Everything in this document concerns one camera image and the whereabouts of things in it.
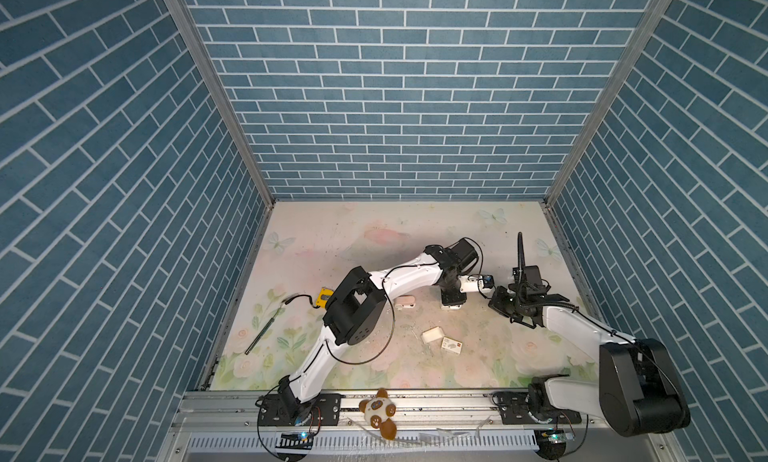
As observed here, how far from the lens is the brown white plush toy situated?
0.71 metres

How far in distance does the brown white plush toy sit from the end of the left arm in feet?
0.97

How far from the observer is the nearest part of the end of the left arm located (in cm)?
69
